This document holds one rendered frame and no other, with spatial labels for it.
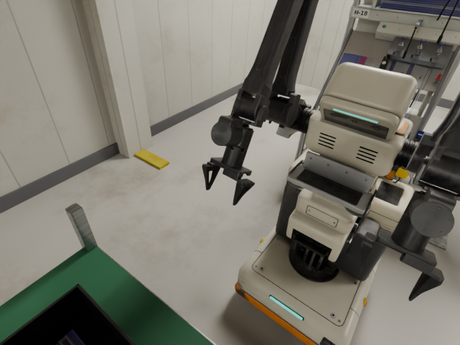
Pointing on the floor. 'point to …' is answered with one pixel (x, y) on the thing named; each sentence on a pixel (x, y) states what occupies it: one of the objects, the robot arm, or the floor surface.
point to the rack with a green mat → (101, 295)
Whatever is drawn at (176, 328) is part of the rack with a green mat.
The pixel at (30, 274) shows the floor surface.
